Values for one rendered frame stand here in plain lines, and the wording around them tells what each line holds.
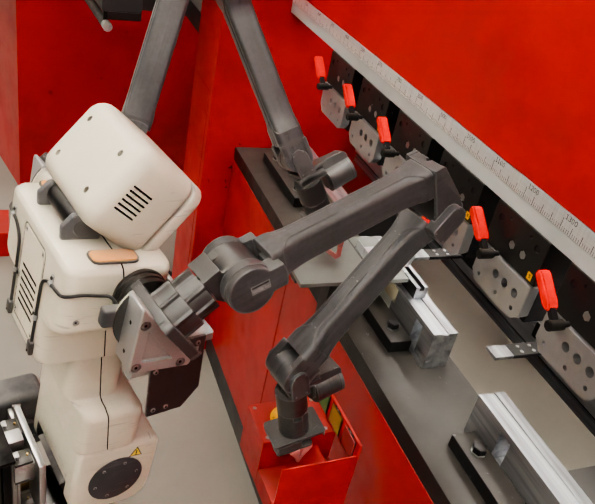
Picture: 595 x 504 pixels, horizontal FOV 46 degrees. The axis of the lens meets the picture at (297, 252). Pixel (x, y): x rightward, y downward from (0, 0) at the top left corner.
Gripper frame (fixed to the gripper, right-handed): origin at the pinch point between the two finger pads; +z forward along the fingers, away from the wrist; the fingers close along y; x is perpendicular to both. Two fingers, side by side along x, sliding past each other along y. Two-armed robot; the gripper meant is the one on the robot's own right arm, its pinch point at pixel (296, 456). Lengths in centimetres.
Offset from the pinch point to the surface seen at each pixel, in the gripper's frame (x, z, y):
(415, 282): 23.4, -12.8, 38.6
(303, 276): 28.7, -19.3, 14.1
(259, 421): 10.2, -1.2, -4.0
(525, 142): 3, -56, 46
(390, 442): -3.1, 1.9, 18.9
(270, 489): -0.8, 6.0, -6.2
